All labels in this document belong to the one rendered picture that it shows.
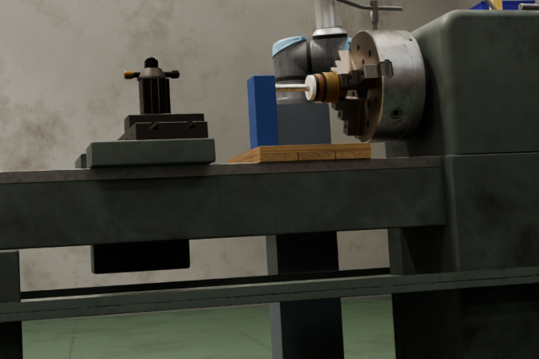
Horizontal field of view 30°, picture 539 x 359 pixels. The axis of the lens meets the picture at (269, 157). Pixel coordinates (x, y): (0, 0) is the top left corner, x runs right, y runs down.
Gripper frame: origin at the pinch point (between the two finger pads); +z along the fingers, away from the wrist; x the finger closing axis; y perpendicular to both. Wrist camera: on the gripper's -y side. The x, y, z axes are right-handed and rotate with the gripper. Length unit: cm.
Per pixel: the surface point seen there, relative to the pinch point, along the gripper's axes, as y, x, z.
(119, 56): -37, -650, -374
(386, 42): -12.6, -2.7, 13.7
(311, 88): 6.3, -15.4, 20.7
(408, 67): -17.0, -2.0, 22.2
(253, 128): 22.8, -20.6, 29.8
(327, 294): 15, -9, 81
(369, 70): -6.5, -4.2, 21.8
